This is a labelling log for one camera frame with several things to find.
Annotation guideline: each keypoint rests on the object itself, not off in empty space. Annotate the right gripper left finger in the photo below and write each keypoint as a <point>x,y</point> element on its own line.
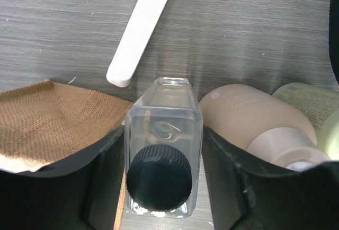
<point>80,191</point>

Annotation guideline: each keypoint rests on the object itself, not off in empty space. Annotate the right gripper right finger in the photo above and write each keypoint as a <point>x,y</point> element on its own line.
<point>249,193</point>

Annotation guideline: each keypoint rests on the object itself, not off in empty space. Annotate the beige pump dispenser bottle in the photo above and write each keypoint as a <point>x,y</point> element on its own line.
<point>263,126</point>

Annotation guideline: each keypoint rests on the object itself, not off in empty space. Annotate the grey cap small bottle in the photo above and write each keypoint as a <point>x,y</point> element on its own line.
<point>163,133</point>

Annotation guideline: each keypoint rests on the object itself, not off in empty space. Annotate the cream round cap bottle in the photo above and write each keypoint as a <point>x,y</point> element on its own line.
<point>320,105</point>

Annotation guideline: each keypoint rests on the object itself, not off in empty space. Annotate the black hanging cloth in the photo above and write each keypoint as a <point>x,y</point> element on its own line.
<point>333,36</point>

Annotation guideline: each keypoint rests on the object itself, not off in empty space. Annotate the silver clothes rack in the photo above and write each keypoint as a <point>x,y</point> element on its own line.
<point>134,41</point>

